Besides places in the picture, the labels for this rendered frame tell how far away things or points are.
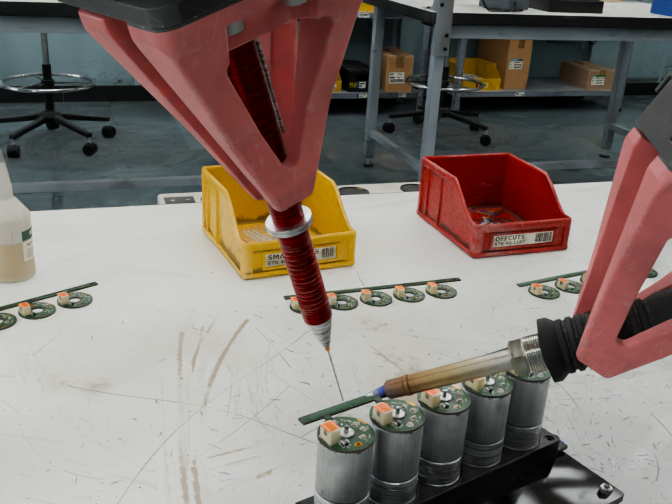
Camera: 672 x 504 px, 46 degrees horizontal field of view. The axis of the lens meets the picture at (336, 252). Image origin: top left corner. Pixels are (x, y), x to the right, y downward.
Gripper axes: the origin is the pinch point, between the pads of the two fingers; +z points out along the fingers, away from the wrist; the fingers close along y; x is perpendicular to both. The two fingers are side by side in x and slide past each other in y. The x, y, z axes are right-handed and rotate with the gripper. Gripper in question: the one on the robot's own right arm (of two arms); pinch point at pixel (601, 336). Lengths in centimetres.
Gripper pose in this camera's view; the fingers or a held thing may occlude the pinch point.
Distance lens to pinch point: 31.1
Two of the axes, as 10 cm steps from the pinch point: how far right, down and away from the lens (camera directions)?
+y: -1.8, 3.7, -9.1
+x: 8.3, 5.6, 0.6
